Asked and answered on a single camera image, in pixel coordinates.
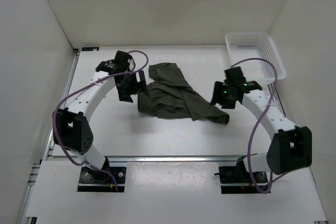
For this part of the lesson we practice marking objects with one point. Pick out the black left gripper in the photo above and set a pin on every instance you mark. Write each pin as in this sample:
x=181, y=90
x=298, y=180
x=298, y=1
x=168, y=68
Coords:
x=124, y=95

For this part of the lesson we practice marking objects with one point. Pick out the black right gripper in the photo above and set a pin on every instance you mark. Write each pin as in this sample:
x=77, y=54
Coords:
x=219, y=86

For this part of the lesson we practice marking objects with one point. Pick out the olive green shorts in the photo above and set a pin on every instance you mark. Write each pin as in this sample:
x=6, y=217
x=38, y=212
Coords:
x=171, y=97

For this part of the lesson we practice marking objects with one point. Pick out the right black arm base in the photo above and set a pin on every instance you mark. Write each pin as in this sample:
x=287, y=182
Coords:
x=237, y=179

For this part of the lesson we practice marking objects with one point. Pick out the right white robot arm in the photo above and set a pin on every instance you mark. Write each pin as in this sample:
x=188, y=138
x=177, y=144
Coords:
x=290, y=147

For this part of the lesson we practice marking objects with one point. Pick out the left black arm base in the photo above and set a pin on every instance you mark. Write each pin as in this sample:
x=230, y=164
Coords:
x=93, y=181

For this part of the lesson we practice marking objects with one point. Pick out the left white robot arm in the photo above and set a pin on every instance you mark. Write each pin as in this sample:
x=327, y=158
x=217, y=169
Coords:
x=71, y=127

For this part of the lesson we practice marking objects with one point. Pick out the white perforated plastic basket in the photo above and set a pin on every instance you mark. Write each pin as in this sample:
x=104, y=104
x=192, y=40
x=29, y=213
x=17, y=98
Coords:
x=261, y=52

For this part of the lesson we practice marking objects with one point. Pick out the black corner label plate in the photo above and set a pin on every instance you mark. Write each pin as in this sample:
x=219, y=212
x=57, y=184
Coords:
x=90, y=48

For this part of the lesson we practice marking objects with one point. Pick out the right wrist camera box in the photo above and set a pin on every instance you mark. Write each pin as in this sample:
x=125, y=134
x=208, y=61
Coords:
x=234, y=76

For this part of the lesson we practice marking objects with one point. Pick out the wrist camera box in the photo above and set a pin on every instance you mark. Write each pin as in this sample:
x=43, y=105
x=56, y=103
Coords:
x=124, y=60
x=234, y=76

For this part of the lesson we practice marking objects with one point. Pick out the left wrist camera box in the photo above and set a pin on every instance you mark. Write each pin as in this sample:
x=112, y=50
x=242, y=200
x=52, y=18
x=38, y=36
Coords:
x=124, y=60

